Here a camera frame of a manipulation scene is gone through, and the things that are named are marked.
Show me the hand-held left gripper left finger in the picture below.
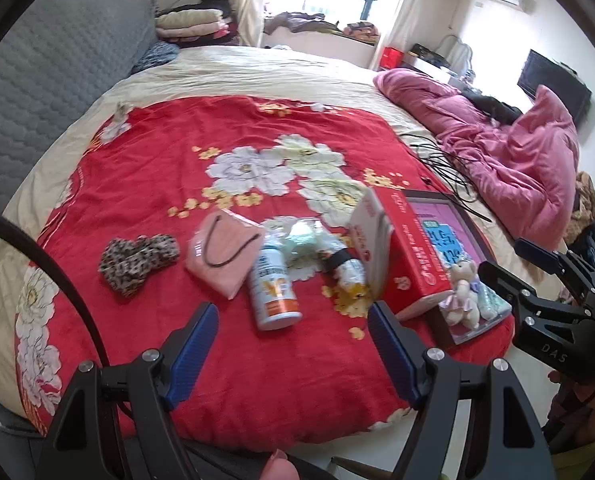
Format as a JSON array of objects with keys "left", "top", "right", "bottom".
[{"left": 37, "top": 301, "right": 220, "bottom": 480}]

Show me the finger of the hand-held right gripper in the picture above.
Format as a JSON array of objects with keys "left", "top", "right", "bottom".
[
  {"left": 515, "top": 237, "right": 595, "bottom": 287},
  {"left": 477, "top": 259, "right": 544, "bottom": 312}
]

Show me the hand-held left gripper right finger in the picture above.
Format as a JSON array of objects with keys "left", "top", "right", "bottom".
[{"left": 367, "top": 301, "right": 553, "bottom": 480}]

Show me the green floral tissue packet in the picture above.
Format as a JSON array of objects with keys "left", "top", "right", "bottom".
[{"left": 472, "top": 280, "right": 513, "bottom": 321}]

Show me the plush bear doll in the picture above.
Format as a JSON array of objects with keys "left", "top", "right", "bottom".
[{"left": 438, "top": 260, "right": 482, "bottom": 330}]

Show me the brown furry cloth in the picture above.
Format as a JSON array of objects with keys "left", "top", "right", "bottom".
[{"left": 565, "top": 170, "right": 595, "bottom": 246}]

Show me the red and white carton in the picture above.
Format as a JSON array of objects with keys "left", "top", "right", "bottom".
[{"left": 347, "top": 187, "right": 453, "bottom": 321}]

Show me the small bottle with black cap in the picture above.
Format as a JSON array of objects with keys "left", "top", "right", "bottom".
[{"left": 322, "top": 250, "right": 371, "bottom": 316}]

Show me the pink quilt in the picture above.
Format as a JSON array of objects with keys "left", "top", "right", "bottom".
[{"left": 374, "top": 67, "right": 581, "bottom": 241}]

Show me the pink packet in clear wrap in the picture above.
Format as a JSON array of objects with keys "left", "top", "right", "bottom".
[{"left": 184, "top": 210, "right": 267, "bottom": 301}]

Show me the white vitamin bottle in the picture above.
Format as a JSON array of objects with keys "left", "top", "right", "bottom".
[{"left": 247, "top": 246, "right": 304, "bottom": 332}]

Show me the leopard print scrunchie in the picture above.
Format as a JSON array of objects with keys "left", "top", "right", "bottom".
[{"left": 98, "top": 234, "right": 180, "bottom": 300}]

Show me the person's yellow-green clothing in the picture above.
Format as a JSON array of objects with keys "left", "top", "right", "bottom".
[{"left": 547, "top": 435, "right": 595, "bottom": 480}]

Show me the clear bag with green cloth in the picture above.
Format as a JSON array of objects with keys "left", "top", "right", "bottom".
[{"left": 264, "top": 217, "right": 348, "bottom": 281}]

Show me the black garment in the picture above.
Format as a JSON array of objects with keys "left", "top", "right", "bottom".
[{"left": 465, "top": 90, "right": 523, "bottom": 126}]

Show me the black television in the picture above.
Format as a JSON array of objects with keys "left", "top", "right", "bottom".
[{"left": 516, "top": 49, "right": 592, "bottom": 126}]

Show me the red floral blanket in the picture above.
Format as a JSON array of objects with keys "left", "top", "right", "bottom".
[{"left": 14, "top": 96, "right": 515, "bottom": 433}]

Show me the black device on desk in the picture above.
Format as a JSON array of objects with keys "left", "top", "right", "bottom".
[{"left": 410, "top": 42, "right": 451, "bottom": 67}]

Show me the small red box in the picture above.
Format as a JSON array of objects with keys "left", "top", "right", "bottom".
[{"left": 380, "top": 46, "right": 408, "bottom": 70}]

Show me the white curtain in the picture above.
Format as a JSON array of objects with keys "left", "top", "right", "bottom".
[
  {"left": 234, "top": 0, "right": 270, "bottom": 48},
  {"left": 370, "top": 0, "right": 428, "bottom": 71}
]

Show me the patterned cloth on windowsill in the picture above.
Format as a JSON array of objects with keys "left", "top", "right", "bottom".
[{"left": 345, "top": 21, "right": 382, "bottom": 43}]

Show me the beige bed sheet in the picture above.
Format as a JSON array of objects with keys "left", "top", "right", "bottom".
[{"left": 0, "top": 45, "right": 568, "bottom": 441}]

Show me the dark patterned pillow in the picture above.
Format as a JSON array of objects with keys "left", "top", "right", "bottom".
[{"left": 132, "top": 40, "right": 180, "bottom": 73}]

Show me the grey quilted headboard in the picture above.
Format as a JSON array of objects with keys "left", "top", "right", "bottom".
[{"left": 0, "top": 0, "right": 158, "bottom": 221}]

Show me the folded pink blanket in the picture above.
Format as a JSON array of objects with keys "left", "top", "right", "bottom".
[{"left": 157, "top": 22, "right": 238, "bottom": 45}]

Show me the brown jacket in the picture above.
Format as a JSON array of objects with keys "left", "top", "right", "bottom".
[{"left": 264, "top": 10, "right": 348, "bottom": 36}]

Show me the folded beige blanket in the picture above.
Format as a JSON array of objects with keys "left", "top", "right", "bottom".
[{"left": 156, "top": 7, "right": 223, "bottom": 31}]

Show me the black clothes pile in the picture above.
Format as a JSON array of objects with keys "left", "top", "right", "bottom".
[{"left": 167, "top": 0, "right": 240, "bottom": 23}]

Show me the tangle of black cables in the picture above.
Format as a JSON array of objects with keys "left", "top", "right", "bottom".
[{"left": 407, "top": 137, "right": 493, "bottom": 223}]

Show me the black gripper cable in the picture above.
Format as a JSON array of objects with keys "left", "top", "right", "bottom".
[{"left": 0, "top": 209, "right": 110, "bottom": 368}]

